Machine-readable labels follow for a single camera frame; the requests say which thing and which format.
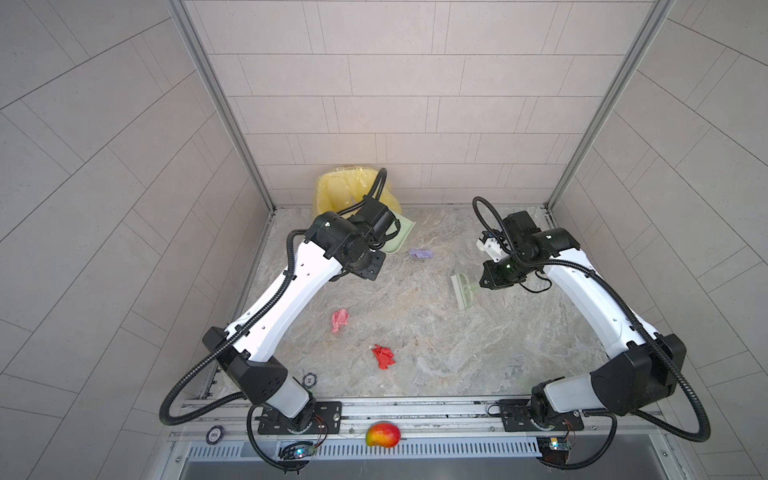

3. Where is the red paper scrap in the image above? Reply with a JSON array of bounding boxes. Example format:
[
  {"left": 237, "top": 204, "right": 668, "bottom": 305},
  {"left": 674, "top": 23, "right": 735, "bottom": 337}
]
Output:
[{"left": 372, "top": 344, "right": 396, "bottom": 370}]

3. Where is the pink paper scrap lower left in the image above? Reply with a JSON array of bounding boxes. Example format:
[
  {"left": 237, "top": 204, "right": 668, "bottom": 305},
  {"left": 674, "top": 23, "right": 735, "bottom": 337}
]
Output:
[{"left": 331, "top": 309, "right": 349, "bottom": 334}]

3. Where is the circuit board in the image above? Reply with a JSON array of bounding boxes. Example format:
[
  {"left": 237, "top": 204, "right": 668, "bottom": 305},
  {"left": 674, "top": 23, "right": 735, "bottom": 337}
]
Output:
[
  {"left": 536, "top": 437, "right": 572, "bottom": 466},
  {"left": 279, "top": 441, "right": 317, "bottom": 461}
]

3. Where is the purple paper scrap upper centre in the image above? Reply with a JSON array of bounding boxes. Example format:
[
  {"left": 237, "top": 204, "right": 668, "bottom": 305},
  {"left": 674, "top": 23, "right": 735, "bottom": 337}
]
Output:
[{"left": 409, "top": 249, "right": 434, "bottom": 260}]

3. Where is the aluminium rail frame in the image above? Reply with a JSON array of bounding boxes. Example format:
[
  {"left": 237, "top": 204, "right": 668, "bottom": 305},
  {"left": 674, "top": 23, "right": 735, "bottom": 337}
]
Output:
[{"left": 144, "top": 396, "right": 693, "bottom": 479}]

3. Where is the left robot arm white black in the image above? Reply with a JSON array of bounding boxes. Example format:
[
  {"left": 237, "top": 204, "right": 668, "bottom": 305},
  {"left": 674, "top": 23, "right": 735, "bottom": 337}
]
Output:
[{"left": 158, "top": 169, "right": 401, "bottom": 435}]

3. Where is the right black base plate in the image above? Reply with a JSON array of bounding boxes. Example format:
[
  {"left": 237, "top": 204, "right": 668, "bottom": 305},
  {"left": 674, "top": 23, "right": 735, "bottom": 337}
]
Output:
[{"left": 497, "top": 398, "right": 584, "bottom": 434}]

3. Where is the black round token on rail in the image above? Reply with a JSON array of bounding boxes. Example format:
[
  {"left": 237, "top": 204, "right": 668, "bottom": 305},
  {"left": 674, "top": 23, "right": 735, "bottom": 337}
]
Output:
[{"left": 205, "top": 425, "right": 225, "bottom": 445}]

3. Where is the white bin yellow bag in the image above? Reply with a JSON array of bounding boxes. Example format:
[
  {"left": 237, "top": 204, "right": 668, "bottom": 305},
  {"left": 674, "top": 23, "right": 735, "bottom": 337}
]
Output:
[{"left": 312, "top": 166, "right": 378, "bottom": 218}]

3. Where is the light green dustpan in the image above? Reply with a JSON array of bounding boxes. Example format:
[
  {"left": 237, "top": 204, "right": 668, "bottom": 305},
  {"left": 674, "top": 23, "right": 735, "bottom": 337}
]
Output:
[{"left": 382, "top": 212, "right": 415, "bottom": 254}]

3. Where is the left circuit board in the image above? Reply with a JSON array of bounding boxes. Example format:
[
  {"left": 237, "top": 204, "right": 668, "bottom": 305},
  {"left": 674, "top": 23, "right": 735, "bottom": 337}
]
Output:
[{"left": 279, "top": 441, "right": 317, "bottom": 461}]

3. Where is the green white hand brush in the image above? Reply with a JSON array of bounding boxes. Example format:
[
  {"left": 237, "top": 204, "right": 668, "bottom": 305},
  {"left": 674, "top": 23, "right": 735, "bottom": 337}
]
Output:
[{"left": 451, "top": 273, "right": 480, "bottom": 311}]

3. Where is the black round token on table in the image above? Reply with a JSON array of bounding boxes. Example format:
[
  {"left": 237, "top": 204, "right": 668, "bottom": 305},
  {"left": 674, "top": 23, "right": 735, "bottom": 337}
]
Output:
[{"left": 302, "top": 372, "right": 317, "bottom": 389}]

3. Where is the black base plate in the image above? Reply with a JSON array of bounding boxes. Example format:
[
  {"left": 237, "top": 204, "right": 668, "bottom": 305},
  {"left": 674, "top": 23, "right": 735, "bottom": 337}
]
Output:
[
  {"left": 497, "top": 398, "right": 584, "bottom": 434},
  {"left": 257, "top": 399, "right": 342, "bottom": 435}
]

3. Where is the red yellow mango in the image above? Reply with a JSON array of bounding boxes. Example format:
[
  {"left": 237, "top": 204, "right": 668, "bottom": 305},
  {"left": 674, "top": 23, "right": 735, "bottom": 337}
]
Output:
[{"left": 365, "top": 422, "right": 401, "bottom": 449}]

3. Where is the right circuit board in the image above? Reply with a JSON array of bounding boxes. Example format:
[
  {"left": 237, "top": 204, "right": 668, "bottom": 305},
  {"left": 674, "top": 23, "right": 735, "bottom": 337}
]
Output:
[{"left": 536, "top": 437, "right": 572, "bottom": 466}]

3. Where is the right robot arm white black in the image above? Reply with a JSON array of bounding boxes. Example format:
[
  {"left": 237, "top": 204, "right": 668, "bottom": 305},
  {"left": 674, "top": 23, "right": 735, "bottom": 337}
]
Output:
[{"left": 472, "top": 196, "right": 712, "bottom": 471}]

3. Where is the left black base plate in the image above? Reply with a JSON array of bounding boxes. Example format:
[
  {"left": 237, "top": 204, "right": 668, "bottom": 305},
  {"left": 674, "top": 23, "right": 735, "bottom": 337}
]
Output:
[{"left": 257, "top": 399, "right": 342, "bottom": 435}]

